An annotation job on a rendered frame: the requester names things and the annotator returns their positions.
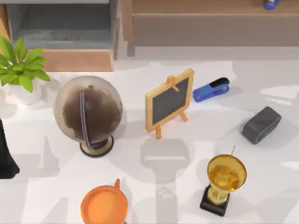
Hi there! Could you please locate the wooden framed blackboard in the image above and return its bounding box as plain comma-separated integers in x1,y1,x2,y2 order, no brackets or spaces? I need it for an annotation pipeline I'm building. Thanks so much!
144,68,195,140

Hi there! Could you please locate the brown globe on stand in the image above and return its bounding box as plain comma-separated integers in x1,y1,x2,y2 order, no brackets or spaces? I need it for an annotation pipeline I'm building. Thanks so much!
53,76,123,159

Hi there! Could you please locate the blue and black stapler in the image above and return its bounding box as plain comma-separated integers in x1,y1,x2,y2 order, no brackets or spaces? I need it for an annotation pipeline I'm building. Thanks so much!
192,77,231,103

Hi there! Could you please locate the wooden cupboard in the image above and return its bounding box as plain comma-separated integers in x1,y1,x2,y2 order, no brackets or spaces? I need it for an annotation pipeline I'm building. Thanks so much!
0,0,122,72

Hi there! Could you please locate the gold trophy on black base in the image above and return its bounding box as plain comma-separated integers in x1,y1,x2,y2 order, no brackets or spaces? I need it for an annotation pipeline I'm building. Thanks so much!
199,145,248,217

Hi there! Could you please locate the orange trophy cup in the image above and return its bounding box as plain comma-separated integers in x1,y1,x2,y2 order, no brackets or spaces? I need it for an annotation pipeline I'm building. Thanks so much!
80,178,129,224

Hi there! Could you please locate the wooden open shelf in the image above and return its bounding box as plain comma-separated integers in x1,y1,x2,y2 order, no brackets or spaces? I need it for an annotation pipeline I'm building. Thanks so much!
122,0,299,57

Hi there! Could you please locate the dark grey rounded box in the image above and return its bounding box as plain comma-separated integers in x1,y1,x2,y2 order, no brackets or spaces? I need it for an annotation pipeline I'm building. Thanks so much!
241,106,282,145

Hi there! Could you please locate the green plant in white pot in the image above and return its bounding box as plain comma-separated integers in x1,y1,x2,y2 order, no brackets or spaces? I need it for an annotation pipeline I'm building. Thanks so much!
0,35,51,106

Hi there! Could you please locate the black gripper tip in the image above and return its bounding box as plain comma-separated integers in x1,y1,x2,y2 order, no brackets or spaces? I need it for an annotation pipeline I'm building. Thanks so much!
0,119,20,180

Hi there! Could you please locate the small blue stapler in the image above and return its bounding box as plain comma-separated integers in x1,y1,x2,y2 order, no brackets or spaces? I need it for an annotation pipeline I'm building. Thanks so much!
263,0,280,10

